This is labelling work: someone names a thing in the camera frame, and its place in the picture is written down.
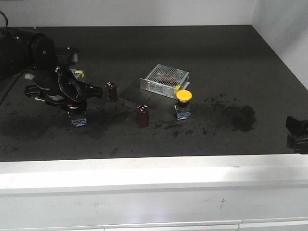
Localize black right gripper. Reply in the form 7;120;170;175
285;116;308;154

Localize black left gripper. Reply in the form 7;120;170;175
25;64;103;111

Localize red mushroom push button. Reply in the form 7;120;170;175
68;106;87;128

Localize yellow mushroom push button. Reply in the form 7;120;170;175
174;90;192;120

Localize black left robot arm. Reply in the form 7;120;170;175
0;27;103;111

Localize silver mesh power supply left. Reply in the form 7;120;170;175
70;68;86;82

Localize silver mesh power supply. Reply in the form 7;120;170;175
140;64;190;99
70;68;86;82

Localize dark brown capacitor left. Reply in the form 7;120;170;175
105;82;117;103

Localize dark brown capacitor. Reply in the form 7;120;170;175
105;82;117;103
136;105;149;128

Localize dark brown capacitor right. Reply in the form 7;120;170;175
136;105;149;128

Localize silver mesh power supply right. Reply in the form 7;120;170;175
140;64;190;99

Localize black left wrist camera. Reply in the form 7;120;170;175
55;47;79;65

